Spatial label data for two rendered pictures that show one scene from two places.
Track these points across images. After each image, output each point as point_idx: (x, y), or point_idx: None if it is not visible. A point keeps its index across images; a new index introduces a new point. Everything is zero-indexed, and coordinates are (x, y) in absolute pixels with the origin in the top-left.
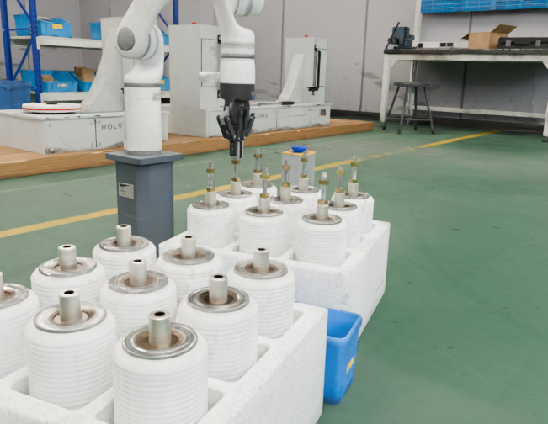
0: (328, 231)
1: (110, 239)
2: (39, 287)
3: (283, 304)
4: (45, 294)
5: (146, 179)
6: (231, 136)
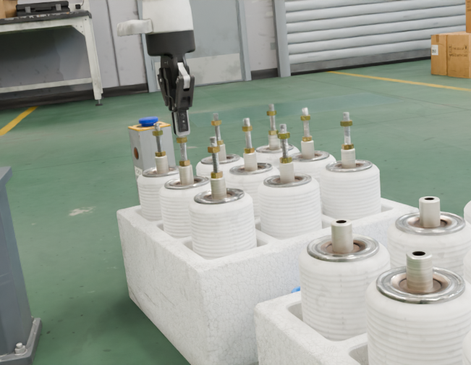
0: (378, 173)
1: (315, 251)
2: (456, 319)
3: None
4: (464, 325)
5: None
6: (189, 103)
